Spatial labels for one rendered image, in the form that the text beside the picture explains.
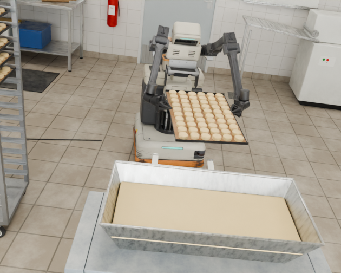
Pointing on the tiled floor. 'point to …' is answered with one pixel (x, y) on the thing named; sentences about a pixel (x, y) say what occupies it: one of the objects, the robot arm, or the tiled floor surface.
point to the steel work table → (58, 49)
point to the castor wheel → (0, 232)
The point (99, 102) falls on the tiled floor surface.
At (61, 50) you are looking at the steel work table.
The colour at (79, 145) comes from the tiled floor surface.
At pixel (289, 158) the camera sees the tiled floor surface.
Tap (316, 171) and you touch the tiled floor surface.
